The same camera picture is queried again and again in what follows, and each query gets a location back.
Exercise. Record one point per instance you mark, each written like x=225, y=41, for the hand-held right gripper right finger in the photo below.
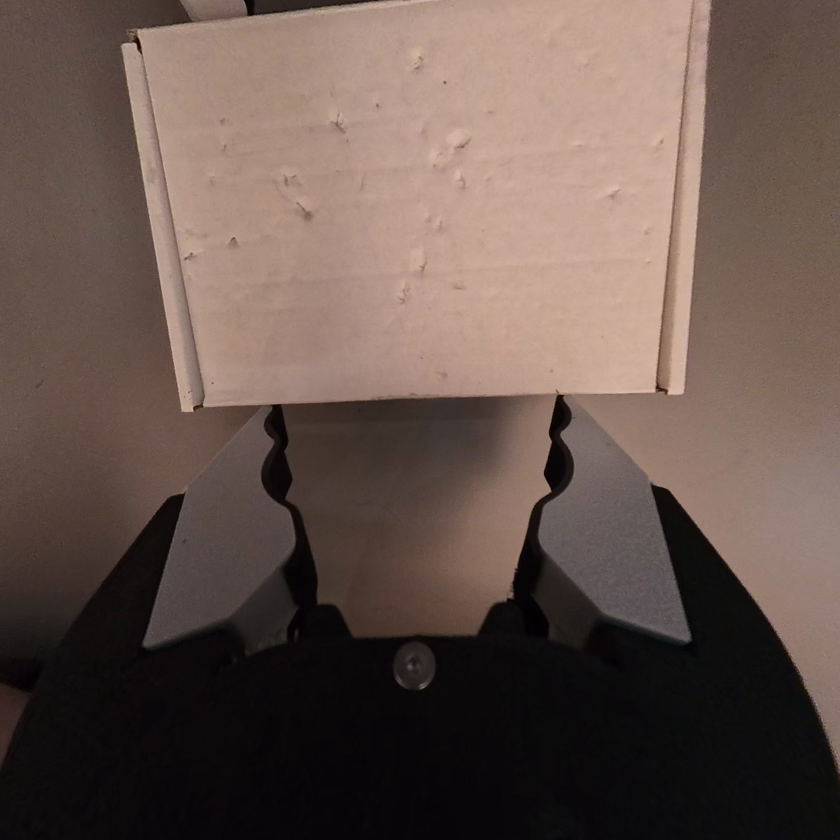
x=604, y=544

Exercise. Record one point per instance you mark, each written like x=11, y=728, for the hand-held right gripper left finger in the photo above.
x=223, y=544

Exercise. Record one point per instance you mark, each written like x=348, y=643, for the white cardboard box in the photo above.
x=420, y=197

